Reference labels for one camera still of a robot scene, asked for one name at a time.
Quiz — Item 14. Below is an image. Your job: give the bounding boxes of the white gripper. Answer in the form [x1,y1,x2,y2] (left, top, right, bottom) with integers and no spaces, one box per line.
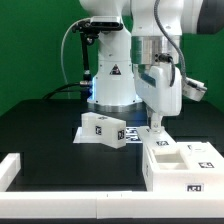
[133,63,182,132]

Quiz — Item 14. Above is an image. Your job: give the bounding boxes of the white panel with knob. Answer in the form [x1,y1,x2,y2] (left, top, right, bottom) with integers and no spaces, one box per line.
[137,126,178,155]

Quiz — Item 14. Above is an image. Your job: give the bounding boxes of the white cabinet block with markers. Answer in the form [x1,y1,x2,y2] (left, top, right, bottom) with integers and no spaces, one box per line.
[81,112,126,149]

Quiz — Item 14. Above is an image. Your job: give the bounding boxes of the white cabinet body box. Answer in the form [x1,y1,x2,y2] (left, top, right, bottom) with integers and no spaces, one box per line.
[142,149,224,194]

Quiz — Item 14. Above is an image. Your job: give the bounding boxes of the white cabinet door panel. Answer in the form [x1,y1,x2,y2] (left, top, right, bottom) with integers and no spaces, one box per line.
[177,142,224,171]

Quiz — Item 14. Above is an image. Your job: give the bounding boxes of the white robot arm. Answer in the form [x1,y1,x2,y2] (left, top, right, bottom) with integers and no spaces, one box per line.
[79,0,224,131]

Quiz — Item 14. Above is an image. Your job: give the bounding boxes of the white marker sheet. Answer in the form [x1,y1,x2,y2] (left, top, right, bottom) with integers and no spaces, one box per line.
[73,127,141,144]

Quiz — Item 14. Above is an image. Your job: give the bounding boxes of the white U-shaped table fence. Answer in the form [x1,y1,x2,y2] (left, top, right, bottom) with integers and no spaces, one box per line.
[0,153,224,219]

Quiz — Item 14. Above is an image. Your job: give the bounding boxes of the black base cables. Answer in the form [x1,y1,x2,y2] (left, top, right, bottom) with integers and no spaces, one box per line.
[42,79,94,100]

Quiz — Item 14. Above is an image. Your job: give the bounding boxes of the black camera on stand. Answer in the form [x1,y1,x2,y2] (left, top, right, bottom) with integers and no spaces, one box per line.
[72,16,124,100]

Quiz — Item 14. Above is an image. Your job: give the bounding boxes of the grey camera cable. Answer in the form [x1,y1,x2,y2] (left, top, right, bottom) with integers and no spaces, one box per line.
[60,17,90,85]

